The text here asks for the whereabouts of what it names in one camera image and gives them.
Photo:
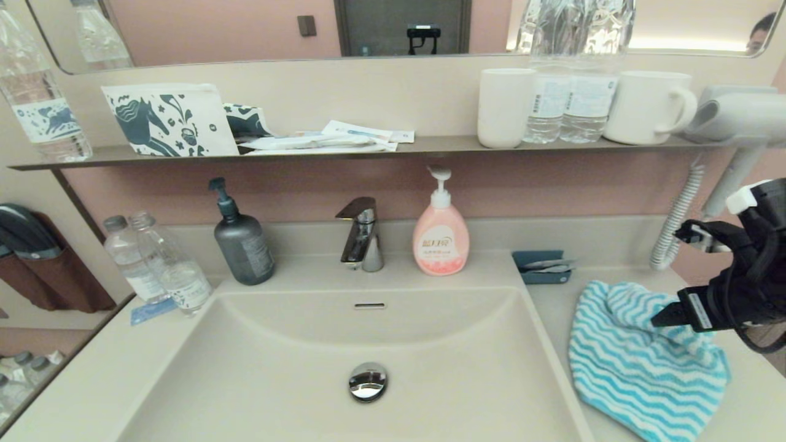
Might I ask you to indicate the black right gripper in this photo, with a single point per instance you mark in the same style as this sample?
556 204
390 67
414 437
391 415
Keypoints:
743 294

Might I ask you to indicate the teal white zigzag striped towel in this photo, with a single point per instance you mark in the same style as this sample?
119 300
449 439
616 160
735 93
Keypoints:
626 368

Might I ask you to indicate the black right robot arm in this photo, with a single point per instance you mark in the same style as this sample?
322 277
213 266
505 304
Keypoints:
770 209

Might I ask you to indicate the chrome sink drain plug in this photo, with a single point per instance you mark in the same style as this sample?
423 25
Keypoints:
368 382

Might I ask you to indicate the chrome faucet body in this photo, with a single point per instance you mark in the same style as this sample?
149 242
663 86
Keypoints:
366 248

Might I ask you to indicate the beige wash basin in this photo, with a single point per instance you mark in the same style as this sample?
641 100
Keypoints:
276 368

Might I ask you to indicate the silver amenity sachet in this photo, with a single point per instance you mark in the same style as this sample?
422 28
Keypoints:
556 270
546 264

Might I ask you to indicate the teal amenity tray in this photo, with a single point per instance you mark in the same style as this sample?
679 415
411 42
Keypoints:
540 277

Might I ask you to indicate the white grey hair dryer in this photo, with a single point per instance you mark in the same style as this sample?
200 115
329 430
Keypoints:
737 115

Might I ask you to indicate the white ceramic mug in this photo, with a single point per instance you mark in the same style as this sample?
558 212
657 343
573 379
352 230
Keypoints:
642 109

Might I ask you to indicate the water bottle white text label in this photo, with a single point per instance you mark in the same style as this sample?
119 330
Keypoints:
594 97
543 103

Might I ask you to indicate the pink hand soap pump bottle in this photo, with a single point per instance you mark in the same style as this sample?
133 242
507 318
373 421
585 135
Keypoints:
439 242

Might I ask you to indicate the white ceramic tumbler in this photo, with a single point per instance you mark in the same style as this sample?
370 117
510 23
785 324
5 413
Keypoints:
505 109

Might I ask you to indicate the white blue amenity packet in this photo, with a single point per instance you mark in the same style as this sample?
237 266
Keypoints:
368 131

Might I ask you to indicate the white wrapped amenity packet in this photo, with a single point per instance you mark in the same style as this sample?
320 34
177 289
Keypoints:
307 145

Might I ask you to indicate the dark grey pump bottle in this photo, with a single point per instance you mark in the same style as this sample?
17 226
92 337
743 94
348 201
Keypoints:
244 245

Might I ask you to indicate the small dark blue printed pouch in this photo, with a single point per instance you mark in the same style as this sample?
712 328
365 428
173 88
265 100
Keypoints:
248 121

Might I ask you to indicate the small water bottle blue print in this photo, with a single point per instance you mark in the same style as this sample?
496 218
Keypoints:
180 279

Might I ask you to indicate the blue card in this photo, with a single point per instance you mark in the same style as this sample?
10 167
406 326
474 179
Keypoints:
150 312

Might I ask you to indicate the small water bottle plain label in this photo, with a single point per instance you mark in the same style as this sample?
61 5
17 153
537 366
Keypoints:
131 270

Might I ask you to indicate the white pouch blue horse print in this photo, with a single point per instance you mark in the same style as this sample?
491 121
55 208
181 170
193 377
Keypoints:
164 119

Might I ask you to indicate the brown hanging pouch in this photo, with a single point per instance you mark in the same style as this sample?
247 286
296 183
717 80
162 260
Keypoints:
67 279

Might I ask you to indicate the small clear capped bottle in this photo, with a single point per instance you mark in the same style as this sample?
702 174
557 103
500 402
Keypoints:
44 369
24 363

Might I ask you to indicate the dark grey rounded item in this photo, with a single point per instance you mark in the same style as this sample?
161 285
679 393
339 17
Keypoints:
27 233

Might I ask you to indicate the water bottle blue print label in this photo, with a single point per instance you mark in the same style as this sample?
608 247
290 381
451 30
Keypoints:
44 115

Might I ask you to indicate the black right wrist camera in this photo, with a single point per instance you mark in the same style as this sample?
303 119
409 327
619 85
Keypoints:
715 234

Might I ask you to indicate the grey wall shelf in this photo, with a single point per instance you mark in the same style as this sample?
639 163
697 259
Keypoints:
442 145

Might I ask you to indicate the wall mirror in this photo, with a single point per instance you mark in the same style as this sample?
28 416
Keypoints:
233 31

